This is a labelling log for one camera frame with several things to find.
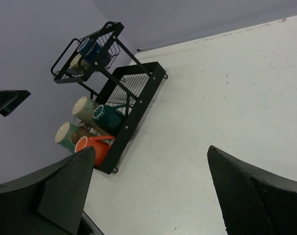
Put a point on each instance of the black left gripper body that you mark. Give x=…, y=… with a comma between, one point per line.
x=11, y=99

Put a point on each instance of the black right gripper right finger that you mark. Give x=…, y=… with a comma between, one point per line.
x=253, y=201

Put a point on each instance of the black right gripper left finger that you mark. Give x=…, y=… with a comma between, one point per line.
x=49, y=201

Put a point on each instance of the tall cream teal coral mug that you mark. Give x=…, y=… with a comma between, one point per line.
x=69, y=134

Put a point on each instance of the large orange mug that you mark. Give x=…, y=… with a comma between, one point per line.
x=101, y=148

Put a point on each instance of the speckled beige small cup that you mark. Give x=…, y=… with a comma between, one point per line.
x=75, y=67

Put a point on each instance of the dark blue glazed mug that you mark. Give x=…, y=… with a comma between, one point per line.
x=91, y=49

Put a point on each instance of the tall cream green mug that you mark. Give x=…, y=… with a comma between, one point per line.
x=84, y=109

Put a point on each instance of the dark teal mug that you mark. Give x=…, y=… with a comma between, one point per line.
x=109, y=117

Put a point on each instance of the black wire dish rack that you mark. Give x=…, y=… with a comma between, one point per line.
x=133, y=85

